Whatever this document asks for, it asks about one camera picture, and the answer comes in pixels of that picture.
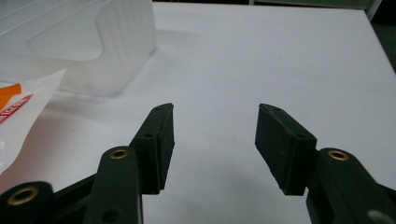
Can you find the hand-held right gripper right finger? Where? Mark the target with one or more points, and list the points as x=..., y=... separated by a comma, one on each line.
x=286, y=149

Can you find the translucent plastic storage box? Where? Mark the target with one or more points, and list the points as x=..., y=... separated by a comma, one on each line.
x=102, y=40

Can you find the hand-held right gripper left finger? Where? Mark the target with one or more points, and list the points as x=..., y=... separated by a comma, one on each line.
x=155, y=149

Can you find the white packet with orange print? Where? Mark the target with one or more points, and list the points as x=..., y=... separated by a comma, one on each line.
x=18, y=112

